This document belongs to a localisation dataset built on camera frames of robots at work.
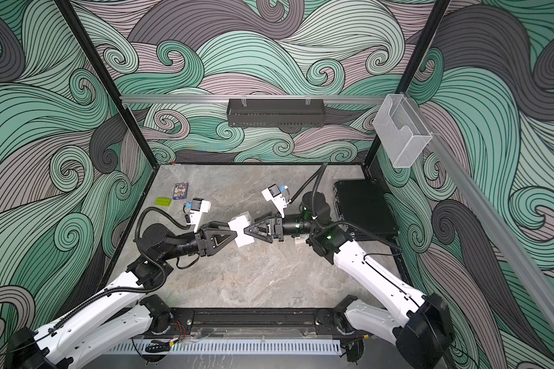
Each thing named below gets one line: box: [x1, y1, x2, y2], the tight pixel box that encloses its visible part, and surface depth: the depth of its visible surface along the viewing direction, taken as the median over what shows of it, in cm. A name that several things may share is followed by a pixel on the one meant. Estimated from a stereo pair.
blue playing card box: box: [172, 182, 189, 200], surface depth 109 cm
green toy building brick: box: [154, 197, 172, 207], surface depth 106 cm
